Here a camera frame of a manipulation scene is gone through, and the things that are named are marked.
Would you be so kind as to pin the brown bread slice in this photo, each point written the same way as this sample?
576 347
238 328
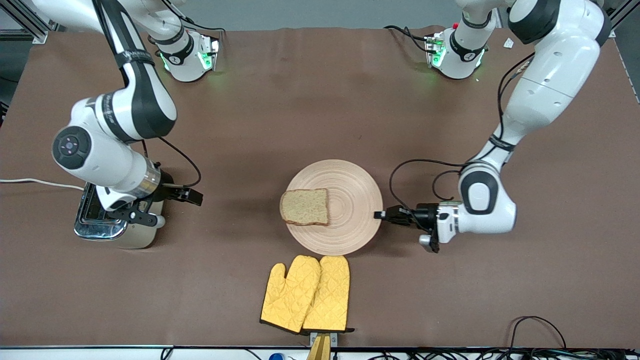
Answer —
305 206

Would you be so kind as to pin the round wooden plate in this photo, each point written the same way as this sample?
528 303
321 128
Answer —
350 210

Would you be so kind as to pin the yellow quilted oven mitt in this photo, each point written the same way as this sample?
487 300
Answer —
290 300
330 295

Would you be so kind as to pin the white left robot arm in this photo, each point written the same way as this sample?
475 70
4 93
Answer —
550 75

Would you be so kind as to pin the grey metal bracket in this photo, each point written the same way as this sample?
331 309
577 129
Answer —
334 339

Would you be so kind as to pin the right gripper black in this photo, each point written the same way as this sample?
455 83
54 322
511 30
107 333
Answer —
167 188

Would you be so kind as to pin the cream and chrome toaster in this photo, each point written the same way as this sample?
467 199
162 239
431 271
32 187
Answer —
140 237

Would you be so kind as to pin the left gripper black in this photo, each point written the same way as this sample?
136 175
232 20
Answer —
425 215

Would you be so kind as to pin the white paper scrap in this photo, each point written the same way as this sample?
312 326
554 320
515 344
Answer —
508 43

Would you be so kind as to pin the aluminium frame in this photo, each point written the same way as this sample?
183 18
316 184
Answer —
35 36
622 12

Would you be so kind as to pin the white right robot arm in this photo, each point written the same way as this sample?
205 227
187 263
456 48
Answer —
100 155

